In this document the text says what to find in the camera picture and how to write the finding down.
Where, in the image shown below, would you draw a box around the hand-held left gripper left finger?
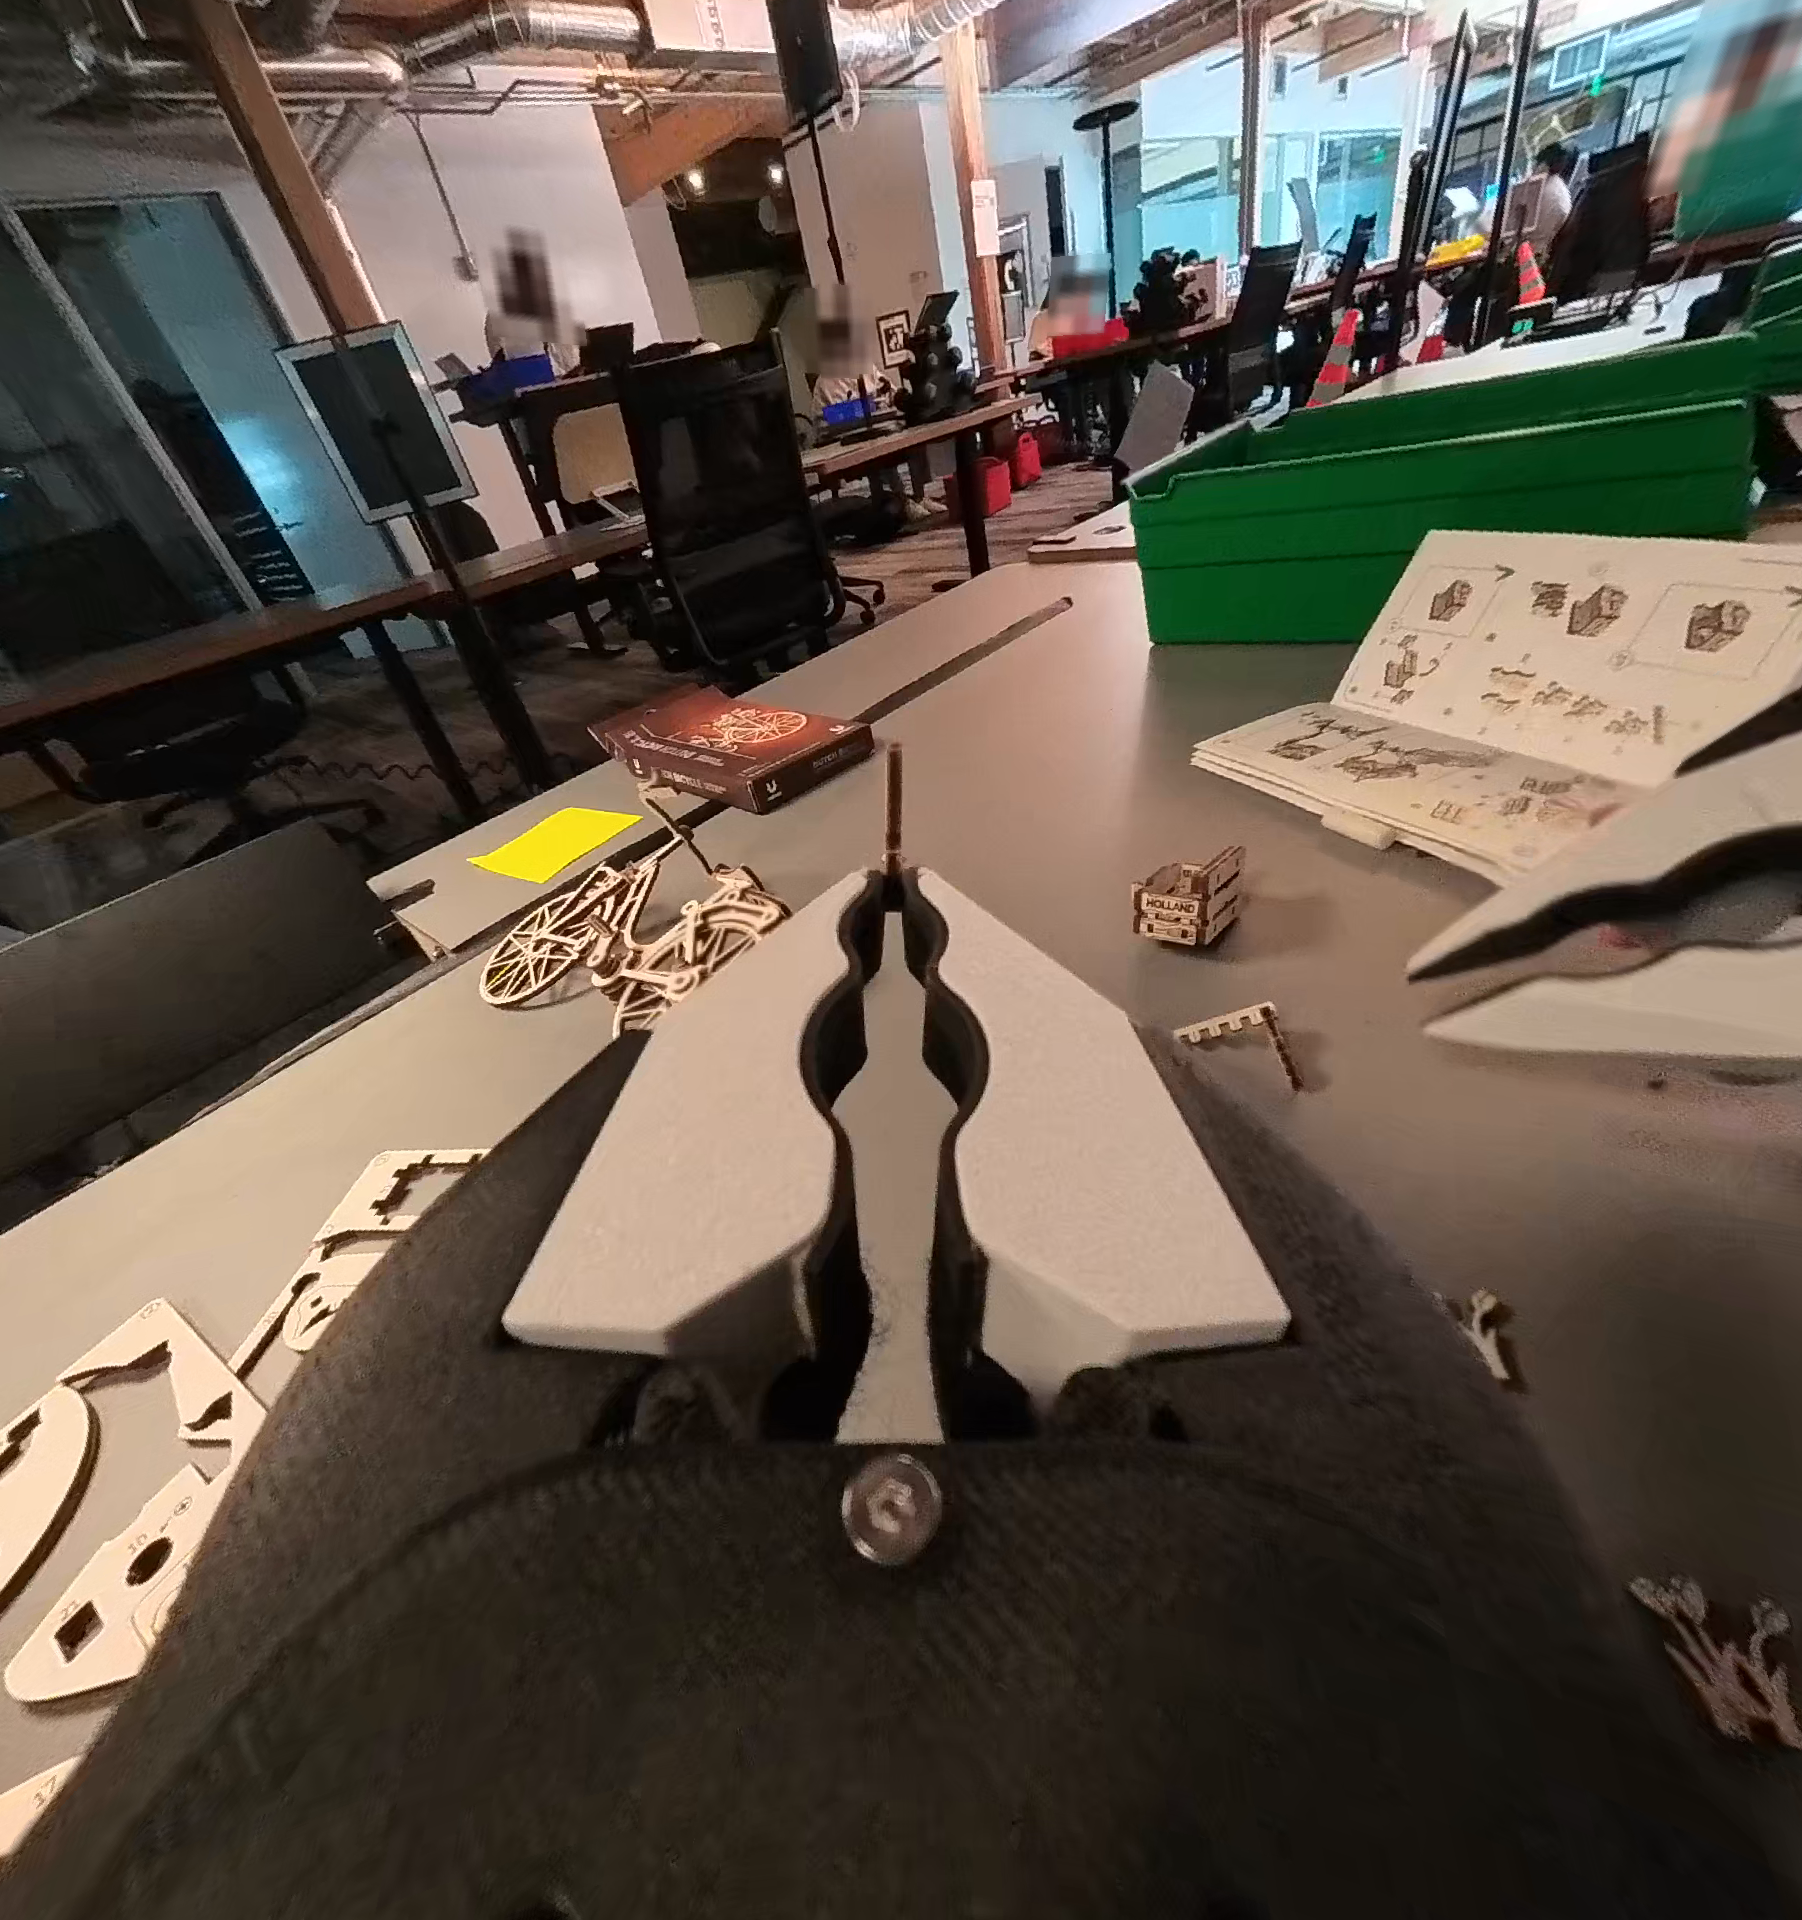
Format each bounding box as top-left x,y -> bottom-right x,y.
500,866 -> 888,1358

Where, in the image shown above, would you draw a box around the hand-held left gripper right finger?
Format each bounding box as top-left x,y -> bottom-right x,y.
900,866 -> 1293,1401

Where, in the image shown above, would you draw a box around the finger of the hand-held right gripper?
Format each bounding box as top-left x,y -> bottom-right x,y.
1488,706 -> 1802,946
1410,901 -> 1802,1077

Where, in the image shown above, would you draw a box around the toothed wooden model part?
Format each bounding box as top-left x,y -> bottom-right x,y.
1174,1004 -> 1306,1092

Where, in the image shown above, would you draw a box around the wooden bicycle model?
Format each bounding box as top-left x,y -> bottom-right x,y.
479,823 -> 792,1038

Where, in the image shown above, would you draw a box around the dark model kit box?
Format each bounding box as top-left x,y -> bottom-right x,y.
589,686 -> 876,816

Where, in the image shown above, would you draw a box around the instruction booklet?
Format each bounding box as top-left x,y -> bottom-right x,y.
1189,527 -> 1802,886

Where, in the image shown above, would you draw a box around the wooden part sheet square windows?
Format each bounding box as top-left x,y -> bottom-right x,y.
225,1149 -> 488,1358

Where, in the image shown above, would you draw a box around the small wooden crate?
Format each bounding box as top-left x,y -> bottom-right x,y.
1130,846 -> 1244,950

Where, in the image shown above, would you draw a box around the yellow paper sheet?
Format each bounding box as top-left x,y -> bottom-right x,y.
464,808 -> 643,886

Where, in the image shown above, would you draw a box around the wooden tulip piece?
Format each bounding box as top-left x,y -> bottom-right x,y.
1626,1576 -> 1802,1753
1442,1288 -> 1528,1390

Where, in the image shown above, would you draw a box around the tall green bin stack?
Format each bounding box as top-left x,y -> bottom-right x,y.
1127,335 -> 1763,649

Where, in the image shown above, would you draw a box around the wooden part sheet round holes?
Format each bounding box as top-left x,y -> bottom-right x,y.
0,1296 -> 269,1920

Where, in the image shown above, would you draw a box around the black mesh office chair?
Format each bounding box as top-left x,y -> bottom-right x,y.
616,353 -> 882,679

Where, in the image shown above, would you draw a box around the long brown desk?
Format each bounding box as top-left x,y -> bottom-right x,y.
0,516 -> 647,841

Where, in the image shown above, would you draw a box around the framed panel on stand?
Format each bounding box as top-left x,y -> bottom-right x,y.
273,324 -> 545,786

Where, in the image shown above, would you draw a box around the silver ventilation duct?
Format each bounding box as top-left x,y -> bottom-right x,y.
315,0 -> 647,93

